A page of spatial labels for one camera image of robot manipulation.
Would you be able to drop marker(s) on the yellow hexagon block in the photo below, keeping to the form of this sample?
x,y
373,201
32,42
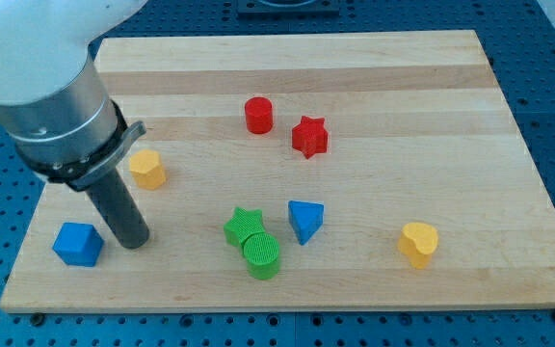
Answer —
x,y
147,169

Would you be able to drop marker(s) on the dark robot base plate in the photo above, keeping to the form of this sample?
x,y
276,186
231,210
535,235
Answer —
x,y
286,7

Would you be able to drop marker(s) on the green star block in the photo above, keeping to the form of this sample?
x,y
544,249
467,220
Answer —
x,y
242,226

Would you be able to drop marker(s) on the red cylinder block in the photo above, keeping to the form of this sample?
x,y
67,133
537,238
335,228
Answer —
x,y
259,115

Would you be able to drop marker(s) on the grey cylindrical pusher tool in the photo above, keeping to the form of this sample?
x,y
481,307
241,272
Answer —
x,y
118,210

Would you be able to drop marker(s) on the blue cube block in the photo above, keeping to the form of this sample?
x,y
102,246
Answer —
x,y
78,244

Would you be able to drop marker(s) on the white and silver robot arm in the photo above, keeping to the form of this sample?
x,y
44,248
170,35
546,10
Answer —
x,y
54,106

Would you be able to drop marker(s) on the wooden board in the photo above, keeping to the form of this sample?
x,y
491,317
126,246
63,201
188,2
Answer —
x,y
419,131

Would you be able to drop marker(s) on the green cylinder block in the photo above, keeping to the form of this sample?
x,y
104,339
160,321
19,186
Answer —
x,y
262,254

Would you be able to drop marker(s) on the blue triangle block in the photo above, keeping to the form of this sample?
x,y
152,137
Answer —
x,y
306,218

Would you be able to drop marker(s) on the yellow heart block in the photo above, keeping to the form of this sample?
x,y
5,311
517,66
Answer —
x,y
418,242

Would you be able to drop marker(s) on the red star block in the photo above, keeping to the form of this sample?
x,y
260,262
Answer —
x,y
310,136

